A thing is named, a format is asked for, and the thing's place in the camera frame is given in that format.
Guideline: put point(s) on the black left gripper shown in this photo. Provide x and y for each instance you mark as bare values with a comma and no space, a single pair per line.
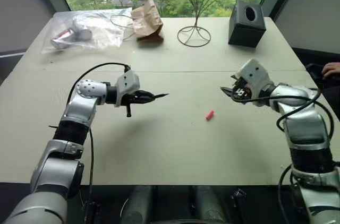
139,97

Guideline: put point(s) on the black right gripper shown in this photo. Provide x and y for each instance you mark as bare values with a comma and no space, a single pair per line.
240,91

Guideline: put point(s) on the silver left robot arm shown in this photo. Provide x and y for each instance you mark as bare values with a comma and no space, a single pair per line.
79,107

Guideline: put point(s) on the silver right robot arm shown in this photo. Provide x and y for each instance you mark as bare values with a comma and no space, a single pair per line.
305,128

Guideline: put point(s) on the red marker cap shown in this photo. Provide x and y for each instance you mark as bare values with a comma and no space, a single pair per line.
209,115

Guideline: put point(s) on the bystander bare hand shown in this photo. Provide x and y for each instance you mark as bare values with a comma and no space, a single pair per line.
331,70

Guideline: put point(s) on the black tissue box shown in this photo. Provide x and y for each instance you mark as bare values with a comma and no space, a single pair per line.
244,33

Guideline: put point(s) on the brown paper bag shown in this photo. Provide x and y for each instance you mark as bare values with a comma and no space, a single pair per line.
146,19

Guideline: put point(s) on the clear plastic bag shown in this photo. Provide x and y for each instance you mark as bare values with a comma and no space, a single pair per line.
106,35

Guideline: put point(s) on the bystander dark trousers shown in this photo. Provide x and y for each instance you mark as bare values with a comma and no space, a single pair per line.
332,99

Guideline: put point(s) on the black table clamp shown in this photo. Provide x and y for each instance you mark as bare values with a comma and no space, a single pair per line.
238,198

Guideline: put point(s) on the red and silver can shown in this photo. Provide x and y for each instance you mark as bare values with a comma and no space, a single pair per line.
59,39

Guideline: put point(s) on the grey rounded shape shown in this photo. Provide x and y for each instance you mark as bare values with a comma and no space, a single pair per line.
211,205

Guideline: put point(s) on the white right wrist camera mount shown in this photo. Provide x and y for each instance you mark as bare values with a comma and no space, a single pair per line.
252,75

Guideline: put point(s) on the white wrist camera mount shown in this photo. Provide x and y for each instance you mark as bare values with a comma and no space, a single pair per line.
128,83
252,75

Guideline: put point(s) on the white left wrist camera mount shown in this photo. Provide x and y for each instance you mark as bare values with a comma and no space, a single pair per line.
128,83

